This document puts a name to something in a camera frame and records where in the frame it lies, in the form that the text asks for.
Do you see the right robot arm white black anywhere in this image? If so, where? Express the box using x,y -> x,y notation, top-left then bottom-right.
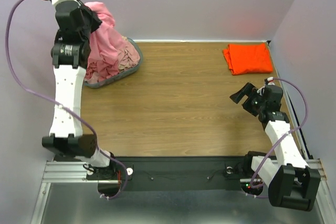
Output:
230,78 -> 321,211

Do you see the dark pink crumpled shirt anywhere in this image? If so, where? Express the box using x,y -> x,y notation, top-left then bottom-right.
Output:
85,61 -> 104,84

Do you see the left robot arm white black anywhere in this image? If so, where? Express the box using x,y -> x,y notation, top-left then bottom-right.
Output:
42,0 -> 117,179

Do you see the folded orange t shirt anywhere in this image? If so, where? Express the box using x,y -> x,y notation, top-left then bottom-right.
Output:
223,43 -> 273,76

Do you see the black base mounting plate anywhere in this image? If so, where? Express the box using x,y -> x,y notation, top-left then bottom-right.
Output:
83,156 -> 253,191

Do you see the light pink t shirt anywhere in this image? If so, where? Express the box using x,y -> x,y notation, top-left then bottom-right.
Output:
83,1 -> 129,80

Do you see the grey laundry basket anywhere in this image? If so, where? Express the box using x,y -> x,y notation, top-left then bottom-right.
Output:
84,38 -> 143,89

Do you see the pale pink crumpled shirt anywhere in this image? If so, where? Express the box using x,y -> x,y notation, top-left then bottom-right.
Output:
118,36 -> 140,72

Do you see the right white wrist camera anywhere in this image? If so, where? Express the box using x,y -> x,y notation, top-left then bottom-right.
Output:
264,77 -> 275,86

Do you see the aluminium frame rail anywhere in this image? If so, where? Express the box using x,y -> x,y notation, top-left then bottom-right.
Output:
42,162 -> 118,184

